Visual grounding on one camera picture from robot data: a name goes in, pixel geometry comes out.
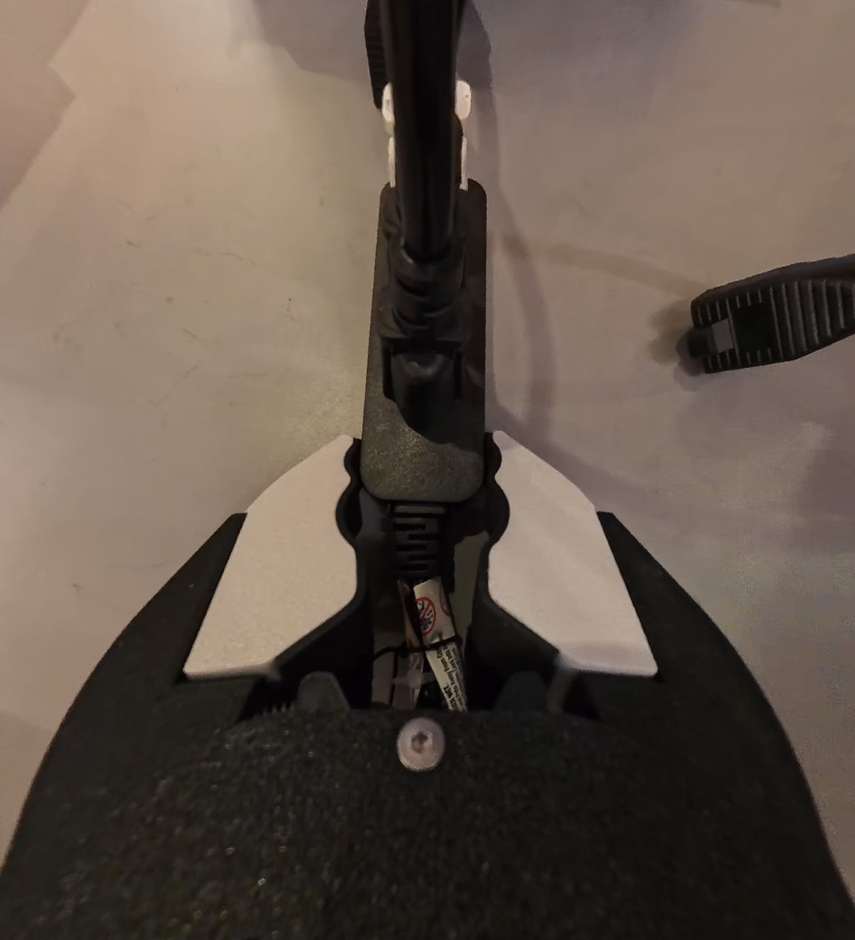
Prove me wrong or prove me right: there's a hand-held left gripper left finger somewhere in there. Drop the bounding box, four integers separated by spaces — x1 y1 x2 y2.
181 433 380 709

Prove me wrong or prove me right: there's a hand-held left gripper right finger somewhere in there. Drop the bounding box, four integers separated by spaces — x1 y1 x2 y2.
471 429 662 709

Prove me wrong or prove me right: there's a black power strip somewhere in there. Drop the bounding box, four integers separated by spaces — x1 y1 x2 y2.
360 180 488 505

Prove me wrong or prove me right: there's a smooth black power cord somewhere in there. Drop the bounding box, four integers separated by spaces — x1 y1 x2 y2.
382 0 472 436

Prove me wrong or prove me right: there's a white power cable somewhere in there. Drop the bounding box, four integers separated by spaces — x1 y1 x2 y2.
382 79 472 189

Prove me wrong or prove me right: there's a black loose plug upper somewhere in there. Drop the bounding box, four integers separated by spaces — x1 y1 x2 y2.
690 248 855 377

